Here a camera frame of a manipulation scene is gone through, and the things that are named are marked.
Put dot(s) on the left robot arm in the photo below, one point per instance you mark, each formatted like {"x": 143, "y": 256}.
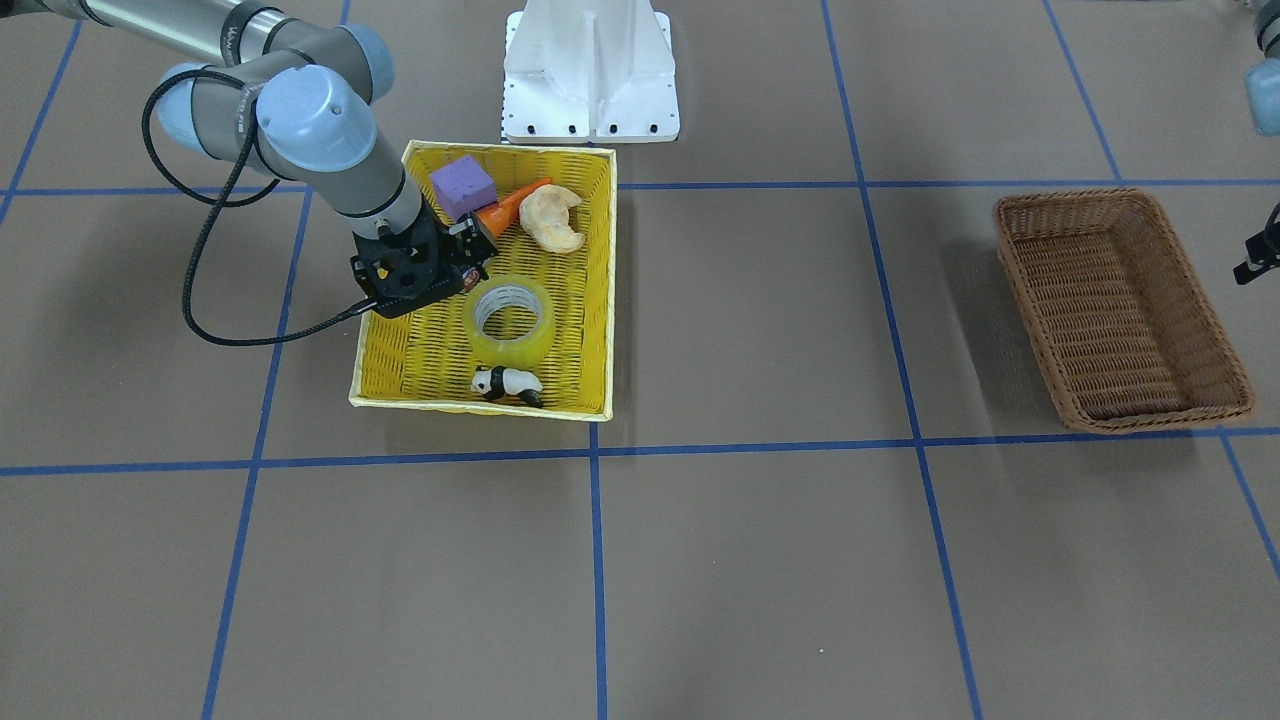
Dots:
{"x": 1261, "y": 84}

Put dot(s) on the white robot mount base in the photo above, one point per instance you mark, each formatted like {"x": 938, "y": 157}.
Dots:
{"x": 589, "y": 72}

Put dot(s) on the yellow tape roll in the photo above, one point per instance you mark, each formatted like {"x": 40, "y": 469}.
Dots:
{"x": 509, "y": 320}

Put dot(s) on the brown wicker basket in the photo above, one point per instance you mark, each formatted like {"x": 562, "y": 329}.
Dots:
{"x": 1124, "y": 335}

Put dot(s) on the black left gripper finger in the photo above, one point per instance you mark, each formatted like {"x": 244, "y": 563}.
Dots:
{"x": 1261, "y": 252}

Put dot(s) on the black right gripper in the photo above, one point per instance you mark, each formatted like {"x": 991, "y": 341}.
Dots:
{"x": 463, "y": 249}

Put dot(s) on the toy croissant bread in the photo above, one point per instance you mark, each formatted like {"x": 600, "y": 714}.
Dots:
{"x": 546, "y": 215}

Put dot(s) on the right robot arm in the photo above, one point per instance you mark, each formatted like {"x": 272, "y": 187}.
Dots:
{"x": 294, "y": 102}

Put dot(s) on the orange toy carrot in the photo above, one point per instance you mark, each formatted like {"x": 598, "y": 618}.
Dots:
{"x": 501, "y": 214}

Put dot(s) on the panda figurine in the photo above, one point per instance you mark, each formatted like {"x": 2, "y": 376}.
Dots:
{"x": 497, "y": 382}

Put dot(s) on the yellow plastic basket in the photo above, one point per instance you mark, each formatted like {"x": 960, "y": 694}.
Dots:
{"x": 422, "y": 361}

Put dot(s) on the purple foam cube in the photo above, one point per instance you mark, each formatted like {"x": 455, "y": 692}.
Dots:
{"x": 463, "y": 186}

